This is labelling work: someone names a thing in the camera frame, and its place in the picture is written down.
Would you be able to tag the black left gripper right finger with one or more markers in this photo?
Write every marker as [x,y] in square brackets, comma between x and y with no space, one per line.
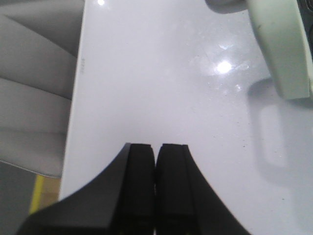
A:
[186,204]

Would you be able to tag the green breakfast maker lid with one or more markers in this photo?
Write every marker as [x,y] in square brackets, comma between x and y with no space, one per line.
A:
[284,32]

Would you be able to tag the left grey upholstered chair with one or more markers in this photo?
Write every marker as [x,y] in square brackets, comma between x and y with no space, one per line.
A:
[39,42]

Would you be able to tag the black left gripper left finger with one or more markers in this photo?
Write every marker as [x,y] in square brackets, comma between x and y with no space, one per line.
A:
[118,201]

